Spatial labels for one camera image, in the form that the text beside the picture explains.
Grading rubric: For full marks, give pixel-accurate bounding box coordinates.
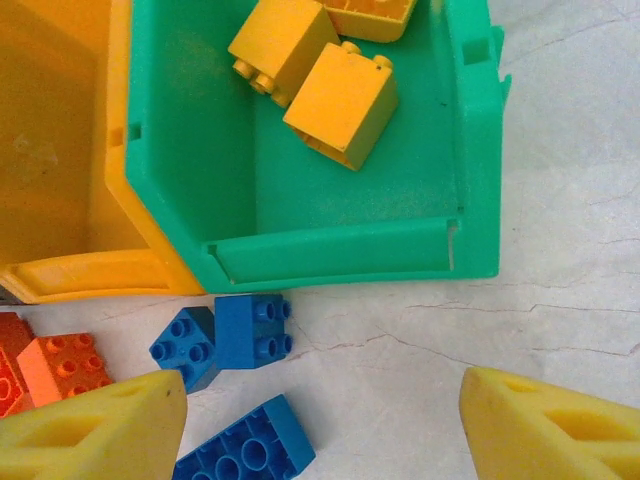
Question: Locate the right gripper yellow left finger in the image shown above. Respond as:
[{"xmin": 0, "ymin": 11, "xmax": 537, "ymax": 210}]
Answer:
[{"xmin": 0, "ymin": 369, "xmax": 188, "ymax": 480}]

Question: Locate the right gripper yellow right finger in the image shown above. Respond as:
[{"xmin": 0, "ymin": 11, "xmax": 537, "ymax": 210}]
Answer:
[{"xmin": 459, "ymin": 366, "xmax": 640, "ymax": 480}]

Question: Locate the small blue lego brick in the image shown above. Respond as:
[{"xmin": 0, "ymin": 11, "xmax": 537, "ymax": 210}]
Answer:
[
  {"xmin": 213, "ymin": 293, "xmax": 295, "ymax": 371},
  {"xmin": 148, "ymin": 305, "xmax": 221, "ymax": 395}
]

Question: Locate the long blue lego brick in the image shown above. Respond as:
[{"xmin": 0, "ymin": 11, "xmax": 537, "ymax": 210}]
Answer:
[{"xmin": 172, "ymin": 393, "xmax": 317, "ymax": 480}]

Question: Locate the long yellow lego brick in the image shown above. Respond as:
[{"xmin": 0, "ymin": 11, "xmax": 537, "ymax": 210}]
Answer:
[{"xmin": 319, "ymin": 0, "xmax": 419, "ymax": 44}]

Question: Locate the long orange lego brick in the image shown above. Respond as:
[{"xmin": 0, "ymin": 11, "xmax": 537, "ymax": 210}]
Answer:
[{"xmin": 0, "ymin": 312, "xmax": 36, "ymax": 419}]

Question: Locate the green plastic bin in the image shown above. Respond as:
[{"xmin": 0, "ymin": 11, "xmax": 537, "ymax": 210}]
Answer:
[{"xmin": 122, "ymin": 0, "xmax": 512, "ymax": 295}]

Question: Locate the orange-yellow plastic bin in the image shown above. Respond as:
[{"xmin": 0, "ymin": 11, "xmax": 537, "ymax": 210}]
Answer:
[{"xmin": 0, "ymin": 0, "xmax": 206, "ymax": 305}]

